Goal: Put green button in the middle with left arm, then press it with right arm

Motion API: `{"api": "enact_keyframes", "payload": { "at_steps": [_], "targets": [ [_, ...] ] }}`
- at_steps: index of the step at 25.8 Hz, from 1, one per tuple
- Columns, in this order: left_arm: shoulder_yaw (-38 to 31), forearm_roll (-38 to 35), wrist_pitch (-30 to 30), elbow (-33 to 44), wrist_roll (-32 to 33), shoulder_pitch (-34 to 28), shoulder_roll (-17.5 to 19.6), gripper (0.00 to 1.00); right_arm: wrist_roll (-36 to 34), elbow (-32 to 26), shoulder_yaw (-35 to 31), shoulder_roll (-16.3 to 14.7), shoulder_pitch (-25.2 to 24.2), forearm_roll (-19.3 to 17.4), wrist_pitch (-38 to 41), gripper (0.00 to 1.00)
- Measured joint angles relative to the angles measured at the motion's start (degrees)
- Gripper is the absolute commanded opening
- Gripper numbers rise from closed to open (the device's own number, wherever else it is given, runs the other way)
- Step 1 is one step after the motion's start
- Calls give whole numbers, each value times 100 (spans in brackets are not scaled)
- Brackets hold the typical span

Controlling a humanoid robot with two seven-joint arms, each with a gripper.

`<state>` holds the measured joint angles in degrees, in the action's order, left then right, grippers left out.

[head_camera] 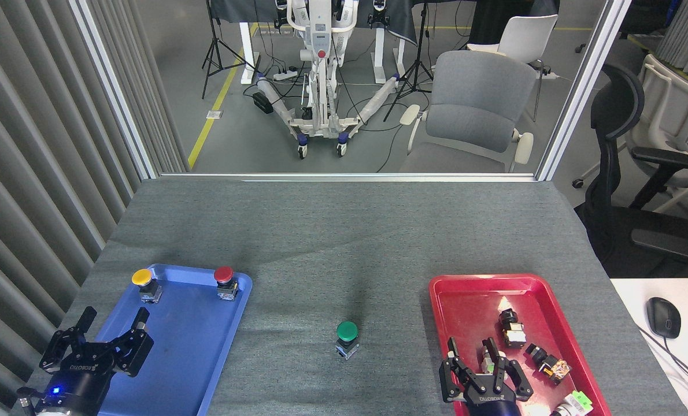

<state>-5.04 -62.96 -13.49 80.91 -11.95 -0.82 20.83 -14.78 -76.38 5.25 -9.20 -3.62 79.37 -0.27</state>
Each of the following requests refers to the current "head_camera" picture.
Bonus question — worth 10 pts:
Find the white wheeled stand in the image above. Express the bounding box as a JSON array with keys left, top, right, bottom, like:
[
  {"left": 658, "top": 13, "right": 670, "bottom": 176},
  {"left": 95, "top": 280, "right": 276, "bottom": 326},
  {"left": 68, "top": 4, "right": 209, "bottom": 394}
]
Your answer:
[{"left": 256, "top": 0, "right": 402, "bottom": 159}]

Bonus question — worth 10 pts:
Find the black mesh office chair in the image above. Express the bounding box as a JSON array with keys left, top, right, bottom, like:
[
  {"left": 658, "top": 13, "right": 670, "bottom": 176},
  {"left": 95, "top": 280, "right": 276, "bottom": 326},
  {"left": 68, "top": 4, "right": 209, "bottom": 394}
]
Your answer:
[{"left": 575, "top": 62, "right": 688, "bottom": 278}]

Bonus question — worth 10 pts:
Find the grey padded office chair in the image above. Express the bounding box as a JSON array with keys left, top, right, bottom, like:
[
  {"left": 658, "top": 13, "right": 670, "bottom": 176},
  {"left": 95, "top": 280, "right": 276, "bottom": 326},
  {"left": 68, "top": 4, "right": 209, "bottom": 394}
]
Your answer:
[{"left": 399, "top": 50, "right": 535, "bottom": 174}]

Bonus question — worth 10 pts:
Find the green push button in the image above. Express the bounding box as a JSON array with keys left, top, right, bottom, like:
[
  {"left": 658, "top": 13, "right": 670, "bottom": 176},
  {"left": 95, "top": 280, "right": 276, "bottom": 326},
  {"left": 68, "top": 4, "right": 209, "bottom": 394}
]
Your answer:
[{"left": 335, "top": 321, "right": 360, "bottom": 361}]

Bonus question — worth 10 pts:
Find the black tripod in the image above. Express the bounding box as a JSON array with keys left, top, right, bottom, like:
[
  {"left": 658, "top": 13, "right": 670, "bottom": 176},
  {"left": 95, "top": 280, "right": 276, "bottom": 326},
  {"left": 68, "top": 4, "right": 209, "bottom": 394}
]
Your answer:
[
  {"left": 383, "top": 0, "right": 435, "bottom": 122},
  {"left": 201, "top": 0, "right": 258, "bottom": 100}
]

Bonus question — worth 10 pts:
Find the aluminium frame post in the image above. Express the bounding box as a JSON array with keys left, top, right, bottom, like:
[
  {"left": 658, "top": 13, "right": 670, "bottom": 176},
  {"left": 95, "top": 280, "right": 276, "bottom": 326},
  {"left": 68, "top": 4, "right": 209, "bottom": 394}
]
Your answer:
[
  {"left": 536, "top": 0, "right": 634, "bottom": 181},
  {"left": 69, "top": 0, "right": 160, "bottom": 180}
]

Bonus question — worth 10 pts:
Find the red plastic tray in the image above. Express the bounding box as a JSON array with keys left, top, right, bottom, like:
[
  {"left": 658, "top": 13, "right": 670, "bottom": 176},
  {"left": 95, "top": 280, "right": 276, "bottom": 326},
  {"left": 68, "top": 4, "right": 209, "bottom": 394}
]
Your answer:
[{"left": 428, "top": 274, "right": 613, "bottom": 416}]

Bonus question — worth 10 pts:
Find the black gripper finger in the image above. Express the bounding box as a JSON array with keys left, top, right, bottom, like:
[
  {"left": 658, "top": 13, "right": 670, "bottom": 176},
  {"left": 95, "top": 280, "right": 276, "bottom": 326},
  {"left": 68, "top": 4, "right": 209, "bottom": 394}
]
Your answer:
[
  {"left": 39, "top": 307, "right": 98, "bottom": 370},
  {"left": 439, "top": 337, "right": 478, "bottom": 403},
  {"left": 483, "top": 338, "right": 535, "bottom": 401},
  {"left": 113, "top": 307, "right": 154, "bottom": 376}
]

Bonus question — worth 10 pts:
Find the red push button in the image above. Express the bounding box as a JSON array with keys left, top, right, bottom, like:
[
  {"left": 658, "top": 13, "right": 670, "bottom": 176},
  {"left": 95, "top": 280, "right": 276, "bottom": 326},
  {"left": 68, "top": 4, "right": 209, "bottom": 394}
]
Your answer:
[{"left": 213, "top": 266, "right": 239, "bottom": 301}]

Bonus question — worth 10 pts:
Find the black computer mouse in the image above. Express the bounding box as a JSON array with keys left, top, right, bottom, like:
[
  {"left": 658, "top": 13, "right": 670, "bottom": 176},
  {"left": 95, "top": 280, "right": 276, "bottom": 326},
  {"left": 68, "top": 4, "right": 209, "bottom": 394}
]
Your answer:
[{"left": 646, "top": 297, "right": 682, "bottom": 339}]

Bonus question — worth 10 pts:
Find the blue plastic tray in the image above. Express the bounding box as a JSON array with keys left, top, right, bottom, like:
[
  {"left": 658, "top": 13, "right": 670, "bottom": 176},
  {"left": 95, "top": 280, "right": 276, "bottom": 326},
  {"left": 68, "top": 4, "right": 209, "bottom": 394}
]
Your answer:
[{"left": 57, "top": 263, "right": 253, "bottom": 416}]

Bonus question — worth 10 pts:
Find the black mouse cable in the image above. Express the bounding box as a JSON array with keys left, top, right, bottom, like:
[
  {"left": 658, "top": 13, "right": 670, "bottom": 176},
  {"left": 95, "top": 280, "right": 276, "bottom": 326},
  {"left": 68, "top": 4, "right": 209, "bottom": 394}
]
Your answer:
[{"left": 636, "top": 324, "right": 688, "bottom": 399}]

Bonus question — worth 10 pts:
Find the white desk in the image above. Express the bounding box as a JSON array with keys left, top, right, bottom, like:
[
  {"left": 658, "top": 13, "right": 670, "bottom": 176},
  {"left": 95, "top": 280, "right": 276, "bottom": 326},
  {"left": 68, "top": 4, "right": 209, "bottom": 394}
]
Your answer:
[{"left": 610, "top": 278, "right": 688, "bottom": 416}]

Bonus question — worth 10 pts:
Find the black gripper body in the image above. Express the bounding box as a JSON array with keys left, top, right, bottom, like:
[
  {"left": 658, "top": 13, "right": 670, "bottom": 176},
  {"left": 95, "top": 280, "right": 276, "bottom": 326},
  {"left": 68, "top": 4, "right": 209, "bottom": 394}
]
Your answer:
[
  {"left": 464, "top": 376, "right": 521, "bottom": 416},
  {"left": 38, "top": 345, "right": 117, "bottom": 414}
]

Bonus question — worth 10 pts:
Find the white plastic chair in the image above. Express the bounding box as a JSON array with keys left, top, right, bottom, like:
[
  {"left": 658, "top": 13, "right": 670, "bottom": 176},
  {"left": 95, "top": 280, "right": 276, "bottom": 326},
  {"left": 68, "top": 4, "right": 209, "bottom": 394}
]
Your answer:
[{"left": 467, "top": 14, "right": 558, "bottom": 122}]

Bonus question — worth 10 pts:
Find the black knob switch silver base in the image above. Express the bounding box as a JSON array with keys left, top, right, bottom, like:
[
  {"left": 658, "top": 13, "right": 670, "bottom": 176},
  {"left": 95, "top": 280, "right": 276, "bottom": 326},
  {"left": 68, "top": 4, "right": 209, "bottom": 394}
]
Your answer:
[{"left": 498, "top": 309, "right": 527, "bottom": 348}]

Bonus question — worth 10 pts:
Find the black knob switch amber base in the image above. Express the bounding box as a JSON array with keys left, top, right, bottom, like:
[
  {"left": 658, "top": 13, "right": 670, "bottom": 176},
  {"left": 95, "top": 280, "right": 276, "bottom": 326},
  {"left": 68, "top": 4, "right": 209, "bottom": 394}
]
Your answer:
[{"left": 525, "top": 344, "right": 571, "bottom": 385}]

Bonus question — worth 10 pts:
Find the silver switch green base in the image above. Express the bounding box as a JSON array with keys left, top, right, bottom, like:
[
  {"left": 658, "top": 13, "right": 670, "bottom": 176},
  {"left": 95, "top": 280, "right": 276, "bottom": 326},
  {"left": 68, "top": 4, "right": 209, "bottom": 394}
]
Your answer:
[
  {"left": 480, "top": 340, "right": 498, "bottom": 373},
  {"left": 552, "top": 391, "right": 594, "bottom": 416}
]

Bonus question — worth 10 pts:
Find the yellow push button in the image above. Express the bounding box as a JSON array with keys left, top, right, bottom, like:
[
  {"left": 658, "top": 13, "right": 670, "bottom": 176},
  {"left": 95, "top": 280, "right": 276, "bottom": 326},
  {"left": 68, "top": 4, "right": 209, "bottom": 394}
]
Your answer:
[{"left": 131, "top": 269, "right": 164, "bottom": 304}]

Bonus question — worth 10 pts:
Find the aluminium frame crossbar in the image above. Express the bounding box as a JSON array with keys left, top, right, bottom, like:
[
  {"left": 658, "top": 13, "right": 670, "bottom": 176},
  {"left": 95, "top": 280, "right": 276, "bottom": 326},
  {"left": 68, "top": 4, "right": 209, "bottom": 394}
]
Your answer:
[{"left": 159, "top": 172, "right": 538, "bottom": 183}]

